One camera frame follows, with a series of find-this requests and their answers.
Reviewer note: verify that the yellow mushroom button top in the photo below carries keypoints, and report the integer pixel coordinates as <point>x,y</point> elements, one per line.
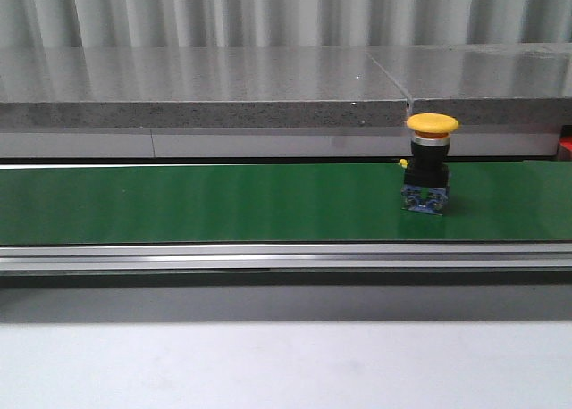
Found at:
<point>426,185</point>

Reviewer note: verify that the grey stone slab left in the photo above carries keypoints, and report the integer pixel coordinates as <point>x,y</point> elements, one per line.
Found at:
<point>196,87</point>

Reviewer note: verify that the grey stone slab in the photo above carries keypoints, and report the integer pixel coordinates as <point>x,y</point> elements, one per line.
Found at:
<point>521,85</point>
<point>196,87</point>

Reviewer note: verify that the grey stone slab right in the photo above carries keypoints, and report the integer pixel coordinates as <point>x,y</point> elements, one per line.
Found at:
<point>521,85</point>

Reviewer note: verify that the green conveyor belt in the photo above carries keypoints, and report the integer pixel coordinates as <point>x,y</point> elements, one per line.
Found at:
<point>278,202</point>

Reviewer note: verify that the red plastic tray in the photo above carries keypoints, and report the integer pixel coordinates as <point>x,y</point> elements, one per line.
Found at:
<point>565,144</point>

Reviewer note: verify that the white corrugated curtain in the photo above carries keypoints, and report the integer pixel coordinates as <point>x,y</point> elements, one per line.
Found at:
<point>224,23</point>

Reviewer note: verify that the silver conveyor frame rail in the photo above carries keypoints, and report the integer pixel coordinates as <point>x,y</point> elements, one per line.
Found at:
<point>543,256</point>

